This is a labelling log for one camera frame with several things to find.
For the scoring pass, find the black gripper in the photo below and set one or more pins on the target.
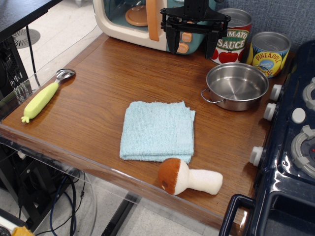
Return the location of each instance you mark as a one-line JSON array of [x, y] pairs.
[[195, 16]]

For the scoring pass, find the light blue towel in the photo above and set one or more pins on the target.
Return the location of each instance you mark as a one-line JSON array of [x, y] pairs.
[[157, 131]]

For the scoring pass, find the tomato sauce can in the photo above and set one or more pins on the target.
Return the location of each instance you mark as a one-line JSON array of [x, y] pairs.
[[231, 47]]

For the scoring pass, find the toy microwave oven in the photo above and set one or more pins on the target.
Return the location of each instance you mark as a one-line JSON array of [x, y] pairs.
[[110, 17]]

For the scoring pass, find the orange toy plate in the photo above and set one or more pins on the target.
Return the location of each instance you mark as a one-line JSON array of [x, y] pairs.
[[137, 16]]

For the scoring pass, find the small steel pot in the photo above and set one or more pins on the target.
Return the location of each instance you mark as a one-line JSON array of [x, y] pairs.
[[235, 86]]

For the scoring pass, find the pineapple can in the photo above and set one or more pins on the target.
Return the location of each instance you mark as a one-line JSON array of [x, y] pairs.
[[268, 52]]

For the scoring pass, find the plush brown white mushroom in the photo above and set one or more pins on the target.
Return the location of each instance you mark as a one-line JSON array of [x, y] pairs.
[[175, 177]]

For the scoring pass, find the black table leg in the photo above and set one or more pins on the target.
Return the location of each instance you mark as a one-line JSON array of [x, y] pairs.
[[120, 214]]

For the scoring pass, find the black side desk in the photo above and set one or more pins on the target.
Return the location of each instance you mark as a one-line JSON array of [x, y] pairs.
[[14, 16]]

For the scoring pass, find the dark blue toy stove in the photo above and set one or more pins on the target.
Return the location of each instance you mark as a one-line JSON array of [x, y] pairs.
[[284, 199]]

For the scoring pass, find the clear acrylic table guard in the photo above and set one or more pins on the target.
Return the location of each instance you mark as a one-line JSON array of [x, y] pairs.
[[83, 124]]

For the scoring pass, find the spoon with green handle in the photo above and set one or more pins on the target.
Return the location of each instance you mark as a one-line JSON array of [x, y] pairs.
[[38, 103]]

